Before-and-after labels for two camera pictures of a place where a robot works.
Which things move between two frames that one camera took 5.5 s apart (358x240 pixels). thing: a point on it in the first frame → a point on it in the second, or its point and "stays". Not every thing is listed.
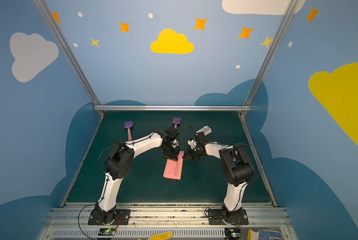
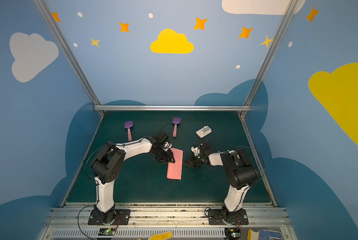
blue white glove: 263,234 stays
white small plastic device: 206,129 stays
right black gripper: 191,153 → 197,159
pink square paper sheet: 173,169 stays
